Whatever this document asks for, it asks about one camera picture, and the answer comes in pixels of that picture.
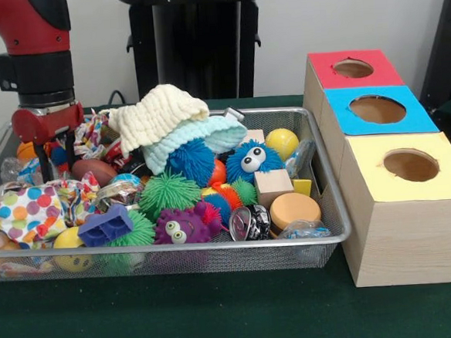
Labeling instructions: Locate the blue fuzzy ball with eyes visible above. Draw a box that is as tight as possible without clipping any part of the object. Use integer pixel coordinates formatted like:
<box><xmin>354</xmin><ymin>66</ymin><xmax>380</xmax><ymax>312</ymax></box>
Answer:
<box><xmin>223</xmin><ymin>138</ymin><xmax>284</xmax><ymax>186</ymax></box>

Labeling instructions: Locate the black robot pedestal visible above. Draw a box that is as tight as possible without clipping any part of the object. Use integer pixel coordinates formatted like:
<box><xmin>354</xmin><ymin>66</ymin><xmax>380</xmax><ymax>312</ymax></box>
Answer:
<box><xmin>115</xmin><ymin>0</ymin><xmax>285</xmax><ymax>107</ymax></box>

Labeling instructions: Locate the wooden cube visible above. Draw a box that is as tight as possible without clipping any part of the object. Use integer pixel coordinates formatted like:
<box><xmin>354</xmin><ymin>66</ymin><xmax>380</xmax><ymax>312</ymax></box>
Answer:
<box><xmin>253</xmin><ymin>168</ymin><xmax>295</xmax><ymax>208</ymax></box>

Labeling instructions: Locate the wooden box with three holes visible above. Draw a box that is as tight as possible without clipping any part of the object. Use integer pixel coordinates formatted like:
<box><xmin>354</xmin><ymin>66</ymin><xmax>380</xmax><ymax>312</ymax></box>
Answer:
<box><xmin>300</xmin><ymin>42</ymin><xmax>451</xmax><ymax>292</ymax></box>

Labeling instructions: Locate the large green spiky ball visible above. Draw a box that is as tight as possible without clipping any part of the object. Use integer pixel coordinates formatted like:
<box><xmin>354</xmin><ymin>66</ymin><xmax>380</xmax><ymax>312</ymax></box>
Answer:
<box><xmin>97</xmin><ymin>209</ymin><xmax>158</xmax><ymax>252</ymax></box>

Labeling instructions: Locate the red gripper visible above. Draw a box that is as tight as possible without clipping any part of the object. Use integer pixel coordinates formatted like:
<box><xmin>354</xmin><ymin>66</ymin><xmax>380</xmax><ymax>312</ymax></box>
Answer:
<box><xmin>10</xmin><ymin>100</ymin><xmax>90</xmax><ymax>185</ymax></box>

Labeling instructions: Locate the silver can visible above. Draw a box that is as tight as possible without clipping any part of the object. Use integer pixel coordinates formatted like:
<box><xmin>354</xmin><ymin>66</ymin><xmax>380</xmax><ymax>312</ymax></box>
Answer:
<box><xmin>95</xmin><ymin>180</ymin><xmax>145</xmax><ymax>214</ymax></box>

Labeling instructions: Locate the small orange basketball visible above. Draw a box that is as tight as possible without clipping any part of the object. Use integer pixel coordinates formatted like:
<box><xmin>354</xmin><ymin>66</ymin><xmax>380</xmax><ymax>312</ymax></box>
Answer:
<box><xmin>15</xmin><ymin>140</ymin><xmax>40</xmax><ymax>163</ymax></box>

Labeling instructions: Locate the yellow smiley ball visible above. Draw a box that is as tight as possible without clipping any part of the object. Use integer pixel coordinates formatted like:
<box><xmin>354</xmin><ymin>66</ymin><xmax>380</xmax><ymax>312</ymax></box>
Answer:
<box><xmin>52</xmin><ymin>226</ymin><xmax>96</xmax><ymax>275</ymax></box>

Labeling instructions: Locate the clear crumpled plastic packet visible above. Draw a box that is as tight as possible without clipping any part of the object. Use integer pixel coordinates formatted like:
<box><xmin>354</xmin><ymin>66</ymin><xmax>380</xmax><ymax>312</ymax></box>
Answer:
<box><xmin>278</xmin><ymin>218</ymin><xmax>334</xmax><ymax>242</ymax></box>

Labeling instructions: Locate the blue globe ball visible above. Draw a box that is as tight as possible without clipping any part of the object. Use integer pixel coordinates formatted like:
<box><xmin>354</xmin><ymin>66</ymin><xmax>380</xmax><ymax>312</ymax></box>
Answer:
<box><xmin>108</xmin><ymin>172</ymin><xmax>144</xmax><ymax>188</ymax></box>

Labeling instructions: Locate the small green spiky ball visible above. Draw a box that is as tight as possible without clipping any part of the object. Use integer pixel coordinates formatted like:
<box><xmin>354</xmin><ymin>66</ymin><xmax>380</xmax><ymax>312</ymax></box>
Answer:
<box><xmin>135</xmin><ymin>169</ymin><xmax>204</xmax><ymax>220</ymax></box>

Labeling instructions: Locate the mint green knit cloth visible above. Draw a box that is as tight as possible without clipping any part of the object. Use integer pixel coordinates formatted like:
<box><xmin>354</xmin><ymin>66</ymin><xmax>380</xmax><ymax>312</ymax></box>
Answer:
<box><xmin>140</xmin><ymin>113</ymin><xmax>251</xmax><ymax>177</ymax></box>

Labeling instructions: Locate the cream waffle cloth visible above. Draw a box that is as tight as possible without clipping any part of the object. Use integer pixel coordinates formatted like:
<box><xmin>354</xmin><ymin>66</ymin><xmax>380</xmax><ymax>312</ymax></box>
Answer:
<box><xmin>103</xmin><ymin>81</ymin><xmax>213</xmax><ymax>157</ymax></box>

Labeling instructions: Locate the purple spiky ball with eyes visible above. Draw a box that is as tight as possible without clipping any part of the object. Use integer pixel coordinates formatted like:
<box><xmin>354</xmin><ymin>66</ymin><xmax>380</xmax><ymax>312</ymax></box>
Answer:
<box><xmin>151</xmin><ymin>201</ymin><xmax>224</xmax><ymax>248</ymax></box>

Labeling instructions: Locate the polka dot cloth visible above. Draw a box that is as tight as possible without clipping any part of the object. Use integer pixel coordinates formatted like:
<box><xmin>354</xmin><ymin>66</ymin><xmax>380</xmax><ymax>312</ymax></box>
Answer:
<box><xmin>0</xmin><ymin>174</ymin><xmax>100</xmax><ymax>248</ymax></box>

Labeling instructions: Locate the yellow block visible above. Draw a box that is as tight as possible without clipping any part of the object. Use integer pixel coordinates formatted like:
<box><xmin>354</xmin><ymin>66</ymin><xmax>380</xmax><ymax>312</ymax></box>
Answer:
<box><xmin>291</xmin><ymin>177</ymin><xmax>314</xmax><ymax>199</ymax></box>

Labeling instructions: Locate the brown toy football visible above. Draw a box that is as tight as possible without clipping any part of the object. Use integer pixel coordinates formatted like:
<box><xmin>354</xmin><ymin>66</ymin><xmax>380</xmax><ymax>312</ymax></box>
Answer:
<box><xmin>70</xmin><ymin>157</ymin><xmax>119</xmax><ymax>190</ymax></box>

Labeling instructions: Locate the black chair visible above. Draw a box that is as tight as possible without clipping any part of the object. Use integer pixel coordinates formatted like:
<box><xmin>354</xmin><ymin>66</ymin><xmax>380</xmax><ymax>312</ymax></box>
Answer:
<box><xmin>415</xmin><ymin>0</ymin><xmax>451</xmax><ymax>113</ymax></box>

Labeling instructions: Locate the clear blue plastic packet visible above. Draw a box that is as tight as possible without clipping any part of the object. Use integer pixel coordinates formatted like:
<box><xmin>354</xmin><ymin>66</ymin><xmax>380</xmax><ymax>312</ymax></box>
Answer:
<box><xmin>283</xmin><ymin>140</ymin><xmax>320</xmax><ymax>180</ymax></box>

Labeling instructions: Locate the round wooden disc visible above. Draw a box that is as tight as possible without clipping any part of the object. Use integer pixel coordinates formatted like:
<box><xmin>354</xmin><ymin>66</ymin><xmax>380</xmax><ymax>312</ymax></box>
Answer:
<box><xmin>267</xmin><ymin>191</ymin><xmax>324</xmax><ymax>235</ymax></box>

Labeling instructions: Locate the clear mesh bin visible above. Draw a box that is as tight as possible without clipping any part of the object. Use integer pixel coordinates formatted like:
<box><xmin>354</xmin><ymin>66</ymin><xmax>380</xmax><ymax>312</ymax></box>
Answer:
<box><xmin>0</xmin><ymin>95</ymin><xmax>355</xmax><ymax>290</ymax></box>

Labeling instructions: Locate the purple plastic block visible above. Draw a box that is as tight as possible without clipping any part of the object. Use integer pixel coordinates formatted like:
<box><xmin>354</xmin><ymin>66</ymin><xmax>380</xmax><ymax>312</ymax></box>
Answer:
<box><xmin>76</xmin><ymin>203</ymin><xmax>136</xmax><ymax>248</ymax></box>

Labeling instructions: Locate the red black packet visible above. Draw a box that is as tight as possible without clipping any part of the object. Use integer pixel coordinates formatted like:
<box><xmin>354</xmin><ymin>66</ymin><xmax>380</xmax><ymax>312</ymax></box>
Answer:
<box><xmin>103</xmin><ymin>139</ymin><xmax>132</xmax><ymax>171</ymax></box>

